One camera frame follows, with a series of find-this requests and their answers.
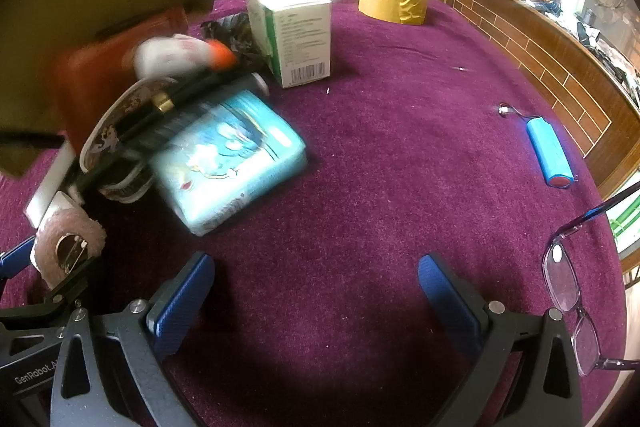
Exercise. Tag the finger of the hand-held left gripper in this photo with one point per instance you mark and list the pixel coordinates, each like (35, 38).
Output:
(15, 257)
(75, 277)

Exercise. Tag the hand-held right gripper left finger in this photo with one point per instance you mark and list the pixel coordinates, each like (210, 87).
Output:
(180, 307)

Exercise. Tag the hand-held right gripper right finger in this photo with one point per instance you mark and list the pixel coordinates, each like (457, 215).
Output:
(450, 302)

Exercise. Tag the pink fuzzy pad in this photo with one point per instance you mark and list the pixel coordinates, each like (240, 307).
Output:
(55, 227)

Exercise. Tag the patterned oval tin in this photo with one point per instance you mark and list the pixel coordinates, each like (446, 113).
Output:
(112, 127)

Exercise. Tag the red pouch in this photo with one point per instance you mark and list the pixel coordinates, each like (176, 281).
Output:
(95, 72)

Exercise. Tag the black tube pale end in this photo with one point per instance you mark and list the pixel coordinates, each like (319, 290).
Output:
(200, 89)

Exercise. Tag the white green carton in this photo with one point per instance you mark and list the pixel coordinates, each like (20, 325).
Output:
(300, 32)

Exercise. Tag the blue cylindrical battery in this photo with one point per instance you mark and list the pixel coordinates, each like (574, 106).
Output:
(547, 152)

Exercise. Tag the green bamboo decoration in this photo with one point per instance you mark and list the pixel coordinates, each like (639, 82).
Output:
(627, 222)

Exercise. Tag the wooden counter cabinet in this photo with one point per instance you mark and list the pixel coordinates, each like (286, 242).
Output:
(540, 52)

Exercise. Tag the black crinkly packet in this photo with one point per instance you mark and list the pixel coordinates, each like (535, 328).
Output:
(235, 34)

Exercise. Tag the yellow tape roll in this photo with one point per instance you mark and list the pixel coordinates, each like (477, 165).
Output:
(385, 4)

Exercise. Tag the pile of counter clutter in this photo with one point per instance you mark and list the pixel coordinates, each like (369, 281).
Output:
(575, 2)

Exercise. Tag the clear frame glasses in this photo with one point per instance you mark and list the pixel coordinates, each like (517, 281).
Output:
(562, 277)

